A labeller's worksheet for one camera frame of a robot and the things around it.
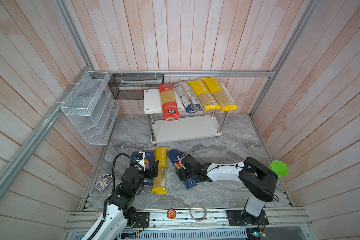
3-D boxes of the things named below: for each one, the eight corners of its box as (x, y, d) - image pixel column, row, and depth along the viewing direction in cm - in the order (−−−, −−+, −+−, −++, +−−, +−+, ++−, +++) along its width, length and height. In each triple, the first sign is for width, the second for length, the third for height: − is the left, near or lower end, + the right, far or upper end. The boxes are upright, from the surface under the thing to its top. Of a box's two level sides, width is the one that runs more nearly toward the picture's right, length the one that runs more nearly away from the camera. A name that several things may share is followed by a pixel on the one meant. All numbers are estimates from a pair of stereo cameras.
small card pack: (96, 188, 86) (94, 186, 84) (107, 173, 91) (106, 172, 90) (102, 192, 84) (101, 190, 83) (114, 177, 90) (112, 175, 88)
